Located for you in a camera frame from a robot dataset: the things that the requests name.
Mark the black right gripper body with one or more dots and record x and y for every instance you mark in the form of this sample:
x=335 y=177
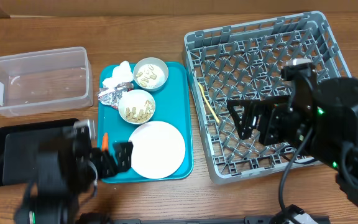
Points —
x=277 y=125

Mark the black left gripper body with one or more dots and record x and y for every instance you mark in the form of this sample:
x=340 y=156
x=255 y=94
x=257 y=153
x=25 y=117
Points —
x=103 y=164

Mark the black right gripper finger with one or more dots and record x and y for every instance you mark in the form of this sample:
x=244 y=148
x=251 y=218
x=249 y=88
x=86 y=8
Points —
x=273 y=101
x=246 y=123

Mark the orange carrot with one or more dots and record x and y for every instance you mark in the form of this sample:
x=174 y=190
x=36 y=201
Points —
x=105 y=142

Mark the yellow plastic spoon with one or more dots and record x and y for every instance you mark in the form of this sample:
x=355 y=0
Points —
x=208 y=104

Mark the white bowl with peanuts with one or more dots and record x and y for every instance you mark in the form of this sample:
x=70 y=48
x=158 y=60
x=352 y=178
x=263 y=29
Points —
x=136 y=106

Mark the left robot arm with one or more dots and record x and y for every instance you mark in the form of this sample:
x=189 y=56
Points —
x=66 y=167

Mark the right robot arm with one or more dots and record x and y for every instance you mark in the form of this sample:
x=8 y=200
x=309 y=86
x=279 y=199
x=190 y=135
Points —
x=320 y=119

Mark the grey dishwasher rack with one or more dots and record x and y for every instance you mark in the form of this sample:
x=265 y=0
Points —
x=243 y=62

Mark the black waste tray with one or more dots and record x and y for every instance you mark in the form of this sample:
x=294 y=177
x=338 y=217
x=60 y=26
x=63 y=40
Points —
x=19 y=145

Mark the crumpled foil wrapper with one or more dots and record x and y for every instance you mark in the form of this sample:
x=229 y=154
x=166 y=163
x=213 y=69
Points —
x=111 y=96

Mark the teal plastic tray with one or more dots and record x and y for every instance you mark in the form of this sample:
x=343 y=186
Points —
x=173 y=107

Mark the crumpled white napkin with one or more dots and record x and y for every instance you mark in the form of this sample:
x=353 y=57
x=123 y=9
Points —
x=120 y=74

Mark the grey bowl with peanuts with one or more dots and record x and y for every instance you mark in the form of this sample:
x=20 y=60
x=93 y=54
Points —
x=151 y=73

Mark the clear plastic bin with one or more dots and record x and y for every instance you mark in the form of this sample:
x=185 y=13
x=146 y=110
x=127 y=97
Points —
x=45 y=81

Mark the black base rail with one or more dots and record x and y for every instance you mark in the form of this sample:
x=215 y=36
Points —
x=197 y=221

